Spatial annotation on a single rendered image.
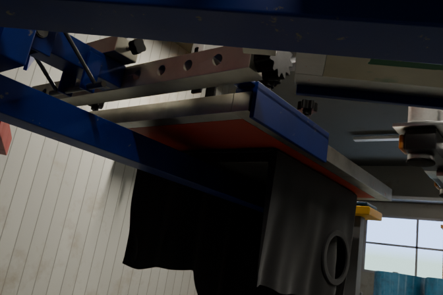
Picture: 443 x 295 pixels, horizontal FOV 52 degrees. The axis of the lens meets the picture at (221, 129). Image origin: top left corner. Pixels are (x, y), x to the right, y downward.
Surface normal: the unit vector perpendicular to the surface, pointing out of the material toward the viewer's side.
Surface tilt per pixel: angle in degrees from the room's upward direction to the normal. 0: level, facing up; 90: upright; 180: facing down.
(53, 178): 90
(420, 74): 180
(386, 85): 180
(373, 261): 90
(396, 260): 90
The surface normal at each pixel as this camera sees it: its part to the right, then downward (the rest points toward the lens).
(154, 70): -0.60, -0.32
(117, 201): 0.80, -0.04
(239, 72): -0.16, 0.94
